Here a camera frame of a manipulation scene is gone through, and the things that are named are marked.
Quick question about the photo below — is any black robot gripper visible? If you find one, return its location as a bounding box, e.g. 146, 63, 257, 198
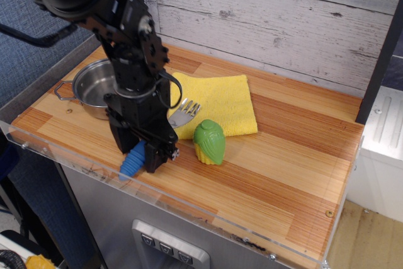
103, 78, 178, 173

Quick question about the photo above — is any clear acrylic table guard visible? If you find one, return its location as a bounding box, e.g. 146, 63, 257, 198
1, 114, 363, 268

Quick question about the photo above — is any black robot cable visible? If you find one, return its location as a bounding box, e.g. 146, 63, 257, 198
0, 22, 78, 48

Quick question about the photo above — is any white ribbed side cabinet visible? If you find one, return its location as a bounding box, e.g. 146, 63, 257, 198
347, 86, 402, 222

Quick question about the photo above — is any black braided cable sleeve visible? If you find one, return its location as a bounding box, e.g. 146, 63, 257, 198
0, 249, 28, 269

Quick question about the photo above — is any yellow object bottom left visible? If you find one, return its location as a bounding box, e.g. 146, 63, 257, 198
25, 255, 56, 269

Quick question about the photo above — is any silver button control panel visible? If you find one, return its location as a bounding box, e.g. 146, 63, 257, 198
132, 219, 211, 268

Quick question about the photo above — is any black right frame post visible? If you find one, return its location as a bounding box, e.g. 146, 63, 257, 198
355, 2, 402, 125

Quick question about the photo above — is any green yellow toy corn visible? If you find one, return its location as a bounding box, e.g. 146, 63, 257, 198
193, 119, 226, 165

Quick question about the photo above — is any blue handled metal fork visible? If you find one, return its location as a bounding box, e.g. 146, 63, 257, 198
118, 98, 201, 181

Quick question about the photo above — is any stainless steel cabinet front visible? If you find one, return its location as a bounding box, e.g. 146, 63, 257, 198
59, 163, 297, 269

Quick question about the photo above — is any yellow folded cloth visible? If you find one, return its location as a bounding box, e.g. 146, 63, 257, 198
171, 72, 258, 139

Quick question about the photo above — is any stainless steel pot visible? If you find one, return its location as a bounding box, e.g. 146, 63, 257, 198
54, 59, 116, 120

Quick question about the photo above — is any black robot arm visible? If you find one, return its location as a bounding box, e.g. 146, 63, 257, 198
35, 0, 178, 173

